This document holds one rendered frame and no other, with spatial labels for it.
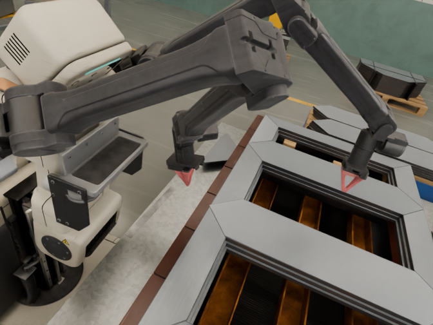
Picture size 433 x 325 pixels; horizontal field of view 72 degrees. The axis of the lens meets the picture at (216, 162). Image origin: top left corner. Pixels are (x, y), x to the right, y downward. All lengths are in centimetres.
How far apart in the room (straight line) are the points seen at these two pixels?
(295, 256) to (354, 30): 703
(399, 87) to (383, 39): 265
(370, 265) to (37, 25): 102
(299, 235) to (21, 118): 79
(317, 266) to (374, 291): 16
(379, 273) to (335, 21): 692
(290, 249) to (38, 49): 79
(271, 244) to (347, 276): 23
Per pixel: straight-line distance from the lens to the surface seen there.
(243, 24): 38
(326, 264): 96
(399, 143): 99
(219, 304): 98
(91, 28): 70
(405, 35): 788
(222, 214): 95
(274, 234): 95
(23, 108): 55
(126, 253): 105
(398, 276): 108
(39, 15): 65
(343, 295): 95
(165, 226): 112
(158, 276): 84
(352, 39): 774
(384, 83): 528
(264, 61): 39
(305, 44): 73
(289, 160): 129
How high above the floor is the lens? 154
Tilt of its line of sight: 37 degrees down
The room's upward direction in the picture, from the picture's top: 14 degrees clockwise
